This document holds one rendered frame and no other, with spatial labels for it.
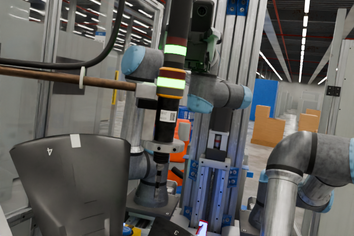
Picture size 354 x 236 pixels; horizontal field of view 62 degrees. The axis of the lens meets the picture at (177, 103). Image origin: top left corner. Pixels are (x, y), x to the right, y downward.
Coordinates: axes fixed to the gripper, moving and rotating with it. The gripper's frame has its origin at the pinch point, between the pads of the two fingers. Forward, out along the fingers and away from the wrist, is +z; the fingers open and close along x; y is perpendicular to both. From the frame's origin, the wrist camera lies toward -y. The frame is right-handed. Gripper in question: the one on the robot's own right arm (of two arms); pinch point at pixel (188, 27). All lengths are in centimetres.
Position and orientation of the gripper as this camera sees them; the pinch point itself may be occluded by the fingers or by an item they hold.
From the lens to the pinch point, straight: 55.6
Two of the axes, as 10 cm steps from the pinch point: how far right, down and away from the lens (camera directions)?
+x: -9.7, -1.4, 2.1
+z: -2.1, 0.3, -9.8
